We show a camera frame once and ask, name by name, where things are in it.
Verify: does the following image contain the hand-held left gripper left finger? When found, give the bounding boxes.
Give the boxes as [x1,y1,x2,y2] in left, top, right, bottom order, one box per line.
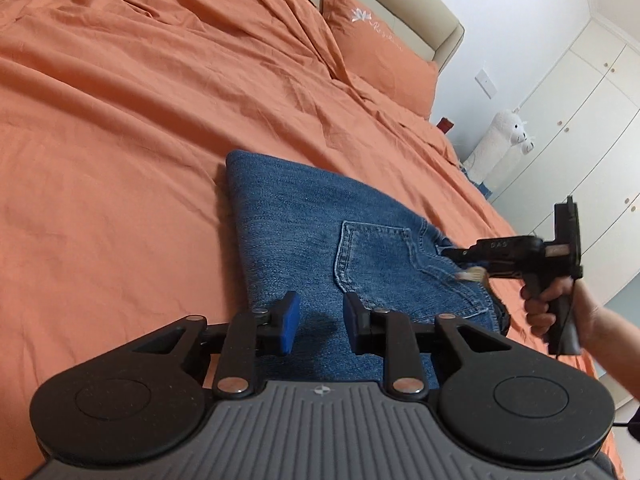
[132,290,302,396]

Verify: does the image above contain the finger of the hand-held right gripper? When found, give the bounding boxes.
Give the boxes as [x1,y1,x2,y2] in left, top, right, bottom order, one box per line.
[439,245,475,264]

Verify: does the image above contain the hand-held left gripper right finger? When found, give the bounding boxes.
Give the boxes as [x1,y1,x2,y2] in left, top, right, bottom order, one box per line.
[342,292,507,396]

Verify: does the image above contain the blue denim pants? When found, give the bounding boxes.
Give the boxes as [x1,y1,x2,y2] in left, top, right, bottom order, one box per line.
[224,148,512,392]

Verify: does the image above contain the person's right forearm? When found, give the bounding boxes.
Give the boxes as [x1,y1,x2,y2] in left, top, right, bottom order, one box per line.
[580,299,640,377]

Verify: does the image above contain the person's right hand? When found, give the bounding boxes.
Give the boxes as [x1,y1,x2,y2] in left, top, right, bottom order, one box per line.
[519,276,602,350]

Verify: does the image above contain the white alpaca plush toy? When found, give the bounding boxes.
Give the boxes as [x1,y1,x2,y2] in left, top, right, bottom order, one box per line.
[467,108,530,184]
[492,136,537,193]

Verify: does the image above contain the white wardrobe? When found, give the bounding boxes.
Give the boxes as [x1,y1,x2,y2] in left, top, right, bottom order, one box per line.
[492,16,640,311]

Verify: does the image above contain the orange embroidered pillow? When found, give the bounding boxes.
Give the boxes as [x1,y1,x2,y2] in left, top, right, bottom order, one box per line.
[319,0,439,122]

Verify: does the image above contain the orange duvet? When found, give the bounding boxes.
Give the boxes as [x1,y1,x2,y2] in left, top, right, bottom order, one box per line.
[0,0,627,480]

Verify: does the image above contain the beige upholstered headboard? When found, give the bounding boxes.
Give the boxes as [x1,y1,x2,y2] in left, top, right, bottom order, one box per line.
[250,0,466,70]

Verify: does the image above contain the white wall switch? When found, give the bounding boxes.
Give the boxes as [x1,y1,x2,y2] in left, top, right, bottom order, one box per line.
[474,68,499,98]

